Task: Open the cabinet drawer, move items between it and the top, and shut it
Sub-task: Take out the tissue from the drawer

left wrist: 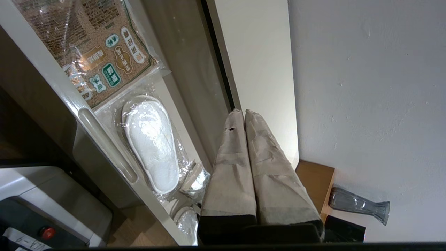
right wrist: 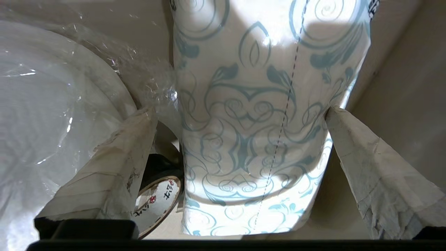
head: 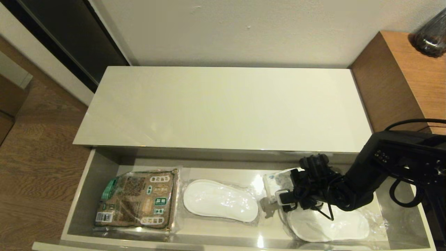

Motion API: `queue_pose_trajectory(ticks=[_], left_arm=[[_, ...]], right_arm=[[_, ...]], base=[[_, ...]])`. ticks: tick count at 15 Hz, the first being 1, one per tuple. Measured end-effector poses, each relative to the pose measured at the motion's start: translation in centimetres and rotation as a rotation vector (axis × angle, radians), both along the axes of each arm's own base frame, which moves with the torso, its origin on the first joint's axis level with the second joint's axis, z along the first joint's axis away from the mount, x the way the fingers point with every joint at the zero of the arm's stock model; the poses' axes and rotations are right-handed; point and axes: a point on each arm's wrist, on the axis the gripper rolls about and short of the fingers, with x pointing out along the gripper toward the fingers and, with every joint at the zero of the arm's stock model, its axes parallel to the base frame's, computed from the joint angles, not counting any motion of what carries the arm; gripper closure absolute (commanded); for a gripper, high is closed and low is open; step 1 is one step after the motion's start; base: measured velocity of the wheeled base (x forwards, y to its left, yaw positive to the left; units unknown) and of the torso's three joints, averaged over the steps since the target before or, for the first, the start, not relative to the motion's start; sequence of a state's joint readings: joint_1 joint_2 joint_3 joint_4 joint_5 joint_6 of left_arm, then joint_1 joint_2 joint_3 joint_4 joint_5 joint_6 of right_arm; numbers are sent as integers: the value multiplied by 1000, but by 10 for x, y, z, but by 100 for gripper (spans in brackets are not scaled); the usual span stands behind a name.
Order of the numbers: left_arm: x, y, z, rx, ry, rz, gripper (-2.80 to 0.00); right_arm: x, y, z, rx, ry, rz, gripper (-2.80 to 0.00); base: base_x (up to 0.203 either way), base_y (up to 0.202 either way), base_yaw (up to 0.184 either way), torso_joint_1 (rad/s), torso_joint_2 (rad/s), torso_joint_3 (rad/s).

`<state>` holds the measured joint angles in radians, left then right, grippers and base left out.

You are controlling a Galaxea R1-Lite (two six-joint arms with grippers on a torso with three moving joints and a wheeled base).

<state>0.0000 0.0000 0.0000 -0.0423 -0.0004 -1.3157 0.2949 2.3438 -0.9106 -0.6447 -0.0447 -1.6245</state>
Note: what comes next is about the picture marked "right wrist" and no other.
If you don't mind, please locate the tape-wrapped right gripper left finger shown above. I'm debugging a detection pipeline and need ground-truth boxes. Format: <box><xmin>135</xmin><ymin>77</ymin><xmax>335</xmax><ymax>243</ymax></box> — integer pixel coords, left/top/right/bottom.
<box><xmin>34</xmin><ymin>106</ymin><xmax>159</xmax><ymax>240</ymax></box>

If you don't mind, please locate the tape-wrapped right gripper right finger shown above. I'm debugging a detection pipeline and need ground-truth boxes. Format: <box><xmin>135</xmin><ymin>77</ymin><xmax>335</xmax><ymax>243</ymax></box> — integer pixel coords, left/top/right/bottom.
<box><xmin>324</xmin><ymin>106</ymin><xmax>446</xmax><ymax>240</ymax></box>

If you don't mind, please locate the black tape roll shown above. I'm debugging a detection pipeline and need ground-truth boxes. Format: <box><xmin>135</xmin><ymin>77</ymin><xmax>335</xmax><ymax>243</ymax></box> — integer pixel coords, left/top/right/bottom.
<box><xmin>133</xmin><ymin>153</ymin><xmax>184</xmax><ymax>239</ymax></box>

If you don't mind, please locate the white cabinet drawer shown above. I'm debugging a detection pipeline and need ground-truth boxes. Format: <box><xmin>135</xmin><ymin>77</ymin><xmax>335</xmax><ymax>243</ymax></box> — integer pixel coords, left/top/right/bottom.
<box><xmin>0</xmin><ymin>0</ymin><xmax>446</xmax><ymax>241</ymax></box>

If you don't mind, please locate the white blue tissue pack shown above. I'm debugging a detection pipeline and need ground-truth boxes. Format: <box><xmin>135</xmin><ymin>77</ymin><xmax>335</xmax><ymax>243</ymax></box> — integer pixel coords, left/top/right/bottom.
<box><xmin>170</xmin><ymin>0</ymin><xmax>380</xmax><ymax>236</ymax></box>

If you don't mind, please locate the white slipper in plastic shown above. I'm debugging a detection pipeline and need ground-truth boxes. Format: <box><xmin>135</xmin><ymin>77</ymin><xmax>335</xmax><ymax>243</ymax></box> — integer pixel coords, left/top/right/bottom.
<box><xmin>0</xmin><ymin>7</ymin><xmax>182</xmax><ymax>251</ymax></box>

